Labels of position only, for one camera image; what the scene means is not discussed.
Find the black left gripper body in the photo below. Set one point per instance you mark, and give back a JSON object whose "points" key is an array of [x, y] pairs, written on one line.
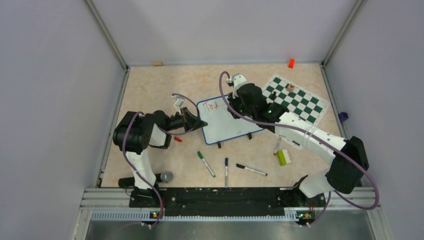
{"points": [[175, 122]]}

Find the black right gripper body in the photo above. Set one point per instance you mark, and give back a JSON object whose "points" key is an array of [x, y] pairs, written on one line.
{"points": [[237, 105]]}

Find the red marker cap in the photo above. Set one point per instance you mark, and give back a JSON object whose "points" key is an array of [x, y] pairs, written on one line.
{"points": [[178, 139]]}

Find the blue framed whiteboard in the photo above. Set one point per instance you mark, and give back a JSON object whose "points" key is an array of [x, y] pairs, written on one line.
{"points": [[221, 126]]}

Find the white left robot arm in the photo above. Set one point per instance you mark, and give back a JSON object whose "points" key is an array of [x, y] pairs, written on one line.
{"points": [[136, 132]]}

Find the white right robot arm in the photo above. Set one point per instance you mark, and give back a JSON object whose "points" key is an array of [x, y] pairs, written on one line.
{"points": [[346, 158]]}

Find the green whiteboard marker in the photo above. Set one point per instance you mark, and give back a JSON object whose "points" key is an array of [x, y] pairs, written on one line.
{"points": [[206, 164]]}

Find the purple whiteboard marker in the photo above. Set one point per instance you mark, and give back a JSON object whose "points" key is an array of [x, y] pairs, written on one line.
{"points": [[277, 145]]}

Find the blue whiteboard marker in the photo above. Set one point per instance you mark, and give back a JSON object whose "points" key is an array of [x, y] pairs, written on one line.
{"points": [[226, 175]]}

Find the black whiteboard marker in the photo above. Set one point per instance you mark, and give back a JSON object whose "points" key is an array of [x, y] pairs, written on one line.
{"points": [[251, 169]]}

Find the wooden chess piece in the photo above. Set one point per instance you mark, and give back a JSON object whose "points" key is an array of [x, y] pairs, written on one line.
{"points": [[290, 88]]}

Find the green white chess mat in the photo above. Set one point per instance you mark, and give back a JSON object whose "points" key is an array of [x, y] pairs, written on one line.
{"points": [[308, 106]]}

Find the black microphone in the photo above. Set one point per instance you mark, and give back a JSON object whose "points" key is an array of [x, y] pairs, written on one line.
{"points": [[164, 177]]}

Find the orange block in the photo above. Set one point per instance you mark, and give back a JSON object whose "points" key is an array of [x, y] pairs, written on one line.
{"points": [[291, 63]]}

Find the wooden cork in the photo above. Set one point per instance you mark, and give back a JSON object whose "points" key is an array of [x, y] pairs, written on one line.
{"points": [[157, 64]]}

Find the green white toy brick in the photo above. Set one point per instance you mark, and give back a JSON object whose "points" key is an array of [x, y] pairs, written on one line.
{"points": [[283, 157]]}

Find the purple object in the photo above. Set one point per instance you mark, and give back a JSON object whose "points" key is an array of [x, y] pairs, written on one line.
{"points": [[343, 116]]}

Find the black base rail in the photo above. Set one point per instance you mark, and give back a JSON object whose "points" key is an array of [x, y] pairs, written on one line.
{"points": [[225, 202]]}

